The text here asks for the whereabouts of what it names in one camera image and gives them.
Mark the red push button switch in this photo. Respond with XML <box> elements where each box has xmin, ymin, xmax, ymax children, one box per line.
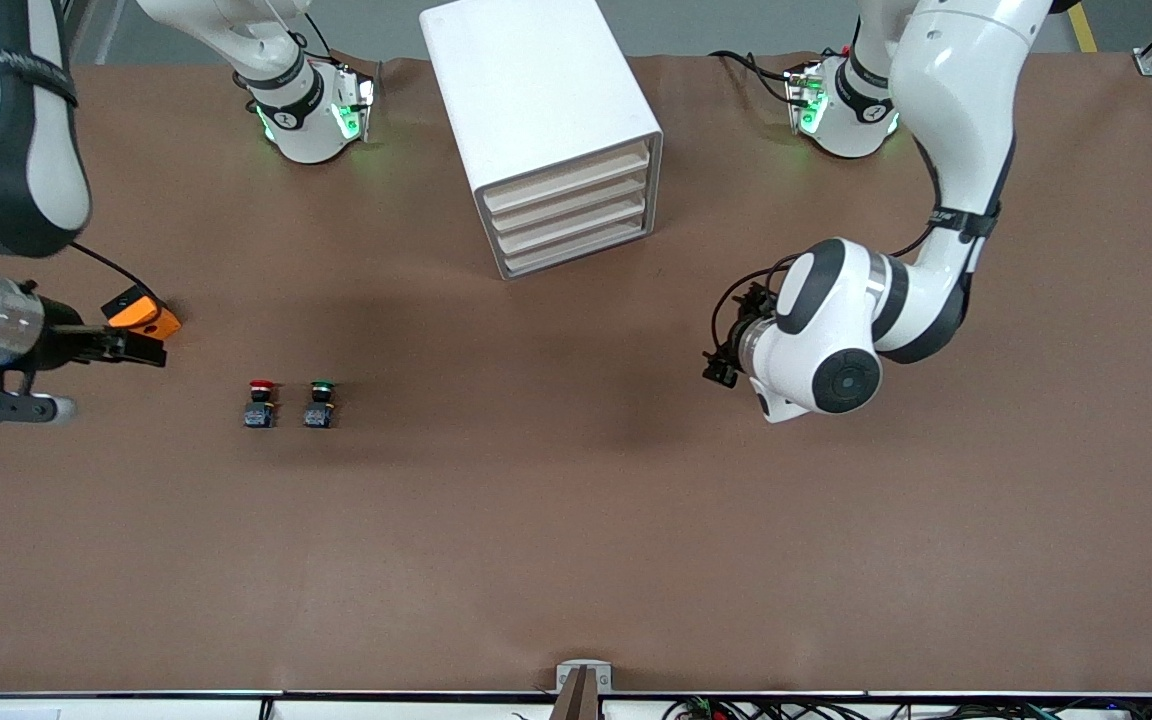
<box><xmin>243</xmin><ymin>379</ymin><xmax>280</xmax><ymax>431</ymax></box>

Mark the orange box with hole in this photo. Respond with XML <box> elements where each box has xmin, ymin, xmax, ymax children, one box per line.
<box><xmin>101</xmin><ymin>284</ymin><xmax>183</xmax><ymax>342</ymax></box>

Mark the brown table cover mat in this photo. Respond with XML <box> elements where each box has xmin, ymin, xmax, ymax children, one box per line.
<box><xmin>0</xmin><ymin>50</ymin><xmax>1152</xmax><ymax>696</ymax></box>

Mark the green push button switch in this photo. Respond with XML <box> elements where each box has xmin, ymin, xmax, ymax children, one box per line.
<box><xmin>302</xmin><ymin>379</ymin><xmax>339</xmax><ymax>431</ymax></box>

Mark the black base cable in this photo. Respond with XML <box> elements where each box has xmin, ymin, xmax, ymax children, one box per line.
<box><xmin>710</xmin><ymin>47</ymin><xmax>799</xmax><ymax>107</ymax></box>

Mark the grey metal bracket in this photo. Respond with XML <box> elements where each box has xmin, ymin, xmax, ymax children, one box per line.
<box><xmin>555</xmin><ymin>659</ymin><xmax>614</xmax><ymax>694</ymax></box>

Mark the tangled cable bundle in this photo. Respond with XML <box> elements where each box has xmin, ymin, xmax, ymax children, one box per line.
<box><xmin>661</xmin><ymin>695</ymin><xmax>1152</xmax><ymax>720</ymax></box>

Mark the brown post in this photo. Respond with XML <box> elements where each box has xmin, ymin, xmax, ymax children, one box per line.
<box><xmin>549</xmin><ymin>668</ymin><xmax>602</xmax><ymax>720</ymax></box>

